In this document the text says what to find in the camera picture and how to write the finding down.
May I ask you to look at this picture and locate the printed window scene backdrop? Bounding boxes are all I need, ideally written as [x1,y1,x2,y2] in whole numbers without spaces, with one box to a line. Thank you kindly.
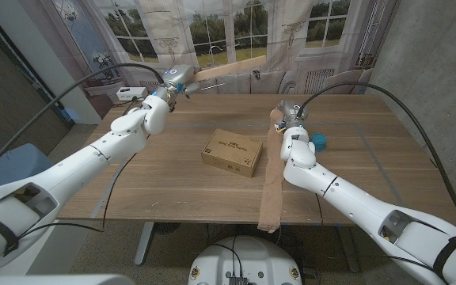
[17,0,401,96]

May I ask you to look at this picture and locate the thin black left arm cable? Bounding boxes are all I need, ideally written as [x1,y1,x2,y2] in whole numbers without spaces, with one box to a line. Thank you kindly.
[16,132,152,241]

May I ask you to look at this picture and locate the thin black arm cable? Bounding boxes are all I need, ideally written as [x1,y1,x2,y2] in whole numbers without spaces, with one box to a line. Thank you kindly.
[313,192,325,226]
[16,132,152,241]

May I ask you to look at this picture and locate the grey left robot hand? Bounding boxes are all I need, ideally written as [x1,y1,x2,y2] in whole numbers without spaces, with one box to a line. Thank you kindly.
[160,64,203,100]

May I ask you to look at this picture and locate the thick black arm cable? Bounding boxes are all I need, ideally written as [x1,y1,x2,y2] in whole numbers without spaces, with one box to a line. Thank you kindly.
[0,63,166,187]
[295,81,456,245]

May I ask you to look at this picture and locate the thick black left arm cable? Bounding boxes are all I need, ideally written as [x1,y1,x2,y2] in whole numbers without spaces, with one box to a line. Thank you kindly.
[0,63,166,187]

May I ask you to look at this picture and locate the brown cardboard box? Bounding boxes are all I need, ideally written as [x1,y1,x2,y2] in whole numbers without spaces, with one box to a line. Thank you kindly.
[200,128,264,179]

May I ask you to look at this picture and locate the black torso cable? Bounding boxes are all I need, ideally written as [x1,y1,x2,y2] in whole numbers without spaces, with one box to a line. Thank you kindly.
[211,236,245,278]

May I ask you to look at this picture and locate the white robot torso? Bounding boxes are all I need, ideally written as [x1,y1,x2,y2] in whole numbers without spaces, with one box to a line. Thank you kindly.
[188,236,303,285]

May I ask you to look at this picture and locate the beige arm wrap bandage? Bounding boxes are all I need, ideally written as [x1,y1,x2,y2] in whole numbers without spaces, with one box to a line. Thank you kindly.
[256,108,288,234]

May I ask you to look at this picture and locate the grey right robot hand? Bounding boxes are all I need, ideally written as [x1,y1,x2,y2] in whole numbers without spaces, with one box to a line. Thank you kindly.
[277,99,309,131]

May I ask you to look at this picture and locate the blue plastic lid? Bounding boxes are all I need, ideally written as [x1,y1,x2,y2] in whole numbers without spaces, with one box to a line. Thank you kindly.
[310,132,328,153]

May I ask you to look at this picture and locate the wooden slat with metal clips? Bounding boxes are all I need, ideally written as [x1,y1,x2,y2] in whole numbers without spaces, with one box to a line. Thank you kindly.
[190,44,268,92]

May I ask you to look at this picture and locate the grey metal table leg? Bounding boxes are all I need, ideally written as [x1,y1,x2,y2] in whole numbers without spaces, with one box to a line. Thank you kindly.
[336,226,362,274]
[134,221,156,266]

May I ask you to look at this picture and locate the white power strip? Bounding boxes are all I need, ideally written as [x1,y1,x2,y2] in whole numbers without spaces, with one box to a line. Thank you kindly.
[116,86,149,102]

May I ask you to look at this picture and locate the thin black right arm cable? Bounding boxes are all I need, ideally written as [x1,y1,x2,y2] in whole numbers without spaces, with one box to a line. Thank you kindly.
[313,192,325,226]

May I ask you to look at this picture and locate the blue grey bin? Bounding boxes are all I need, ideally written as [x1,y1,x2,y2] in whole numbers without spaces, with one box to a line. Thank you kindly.
[0,142,55,195]

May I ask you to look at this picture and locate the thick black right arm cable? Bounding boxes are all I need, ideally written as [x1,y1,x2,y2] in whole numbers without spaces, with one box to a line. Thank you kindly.
[295,81,456,245]

